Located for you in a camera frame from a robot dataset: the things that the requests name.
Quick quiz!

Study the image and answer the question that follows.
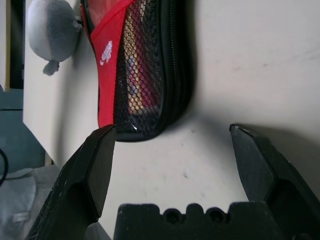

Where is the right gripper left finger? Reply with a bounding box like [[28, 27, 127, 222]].
[[26, 123, 118, 240]]

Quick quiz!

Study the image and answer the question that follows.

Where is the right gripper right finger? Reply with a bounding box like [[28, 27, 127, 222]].
[[229, 123, 320, 240]]

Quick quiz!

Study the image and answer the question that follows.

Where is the red black paddle case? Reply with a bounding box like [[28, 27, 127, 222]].
[[79, 0, 198, 144]]

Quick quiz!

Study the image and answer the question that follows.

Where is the grey plush toy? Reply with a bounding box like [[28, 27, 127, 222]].
[[26, 0, 85, 76]]

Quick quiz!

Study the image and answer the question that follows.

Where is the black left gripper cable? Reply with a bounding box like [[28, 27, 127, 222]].
[[0, 147, 9, 186]]

